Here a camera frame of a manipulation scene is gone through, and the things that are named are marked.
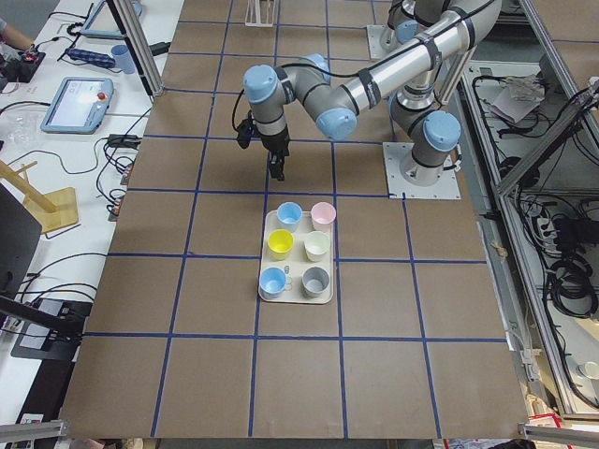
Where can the blue plaid folded umbrella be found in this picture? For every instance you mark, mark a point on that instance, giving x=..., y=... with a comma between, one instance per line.
x=91, y=58

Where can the yellow plastic cup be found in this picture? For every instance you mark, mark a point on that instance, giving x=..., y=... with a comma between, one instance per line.
x=280, y=243

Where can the pink plastic cup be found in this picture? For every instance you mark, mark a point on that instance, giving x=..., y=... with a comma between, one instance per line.
x=323, y=215

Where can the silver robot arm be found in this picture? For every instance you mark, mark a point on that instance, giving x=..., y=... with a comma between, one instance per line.
x=401, y=24
x=419, y=35

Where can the blue plastic cup on tray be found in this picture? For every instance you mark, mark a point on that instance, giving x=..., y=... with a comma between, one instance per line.
x=271, y=283

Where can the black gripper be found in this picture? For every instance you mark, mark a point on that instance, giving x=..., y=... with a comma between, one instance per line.
x=276, y=141

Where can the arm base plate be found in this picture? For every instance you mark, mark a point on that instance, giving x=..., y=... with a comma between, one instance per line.
x=381, y=41
x=406, y=179

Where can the black monitor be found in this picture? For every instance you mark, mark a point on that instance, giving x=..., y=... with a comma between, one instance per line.
x=20, y=233

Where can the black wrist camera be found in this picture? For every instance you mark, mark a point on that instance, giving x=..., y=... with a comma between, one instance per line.
x=245, y=132

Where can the pale green plastic cup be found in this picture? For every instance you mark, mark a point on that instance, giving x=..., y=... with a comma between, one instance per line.
x=316, y=245

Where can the grey plastic cup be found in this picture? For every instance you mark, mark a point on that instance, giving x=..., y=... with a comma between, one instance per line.
x=315, y=281

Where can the blue cup on desk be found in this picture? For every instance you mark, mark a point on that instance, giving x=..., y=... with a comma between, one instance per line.
x=123, y=59

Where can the upper teach pendant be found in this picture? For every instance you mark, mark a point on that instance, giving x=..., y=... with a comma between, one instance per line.
x=78, y=106

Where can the wooden stand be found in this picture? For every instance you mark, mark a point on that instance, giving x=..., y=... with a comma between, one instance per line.
x=54, y=210

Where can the cream plastic tray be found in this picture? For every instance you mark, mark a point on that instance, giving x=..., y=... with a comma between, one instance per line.
x=297, y=262

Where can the white wire cup rack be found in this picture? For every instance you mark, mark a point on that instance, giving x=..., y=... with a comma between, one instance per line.
x=260, y=13

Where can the light blue plastic cup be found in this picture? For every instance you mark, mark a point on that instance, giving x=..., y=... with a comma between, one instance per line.
x=288, y=216

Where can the aluminium frame post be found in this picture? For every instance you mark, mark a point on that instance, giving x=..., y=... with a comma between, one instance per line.
x=128, y=23

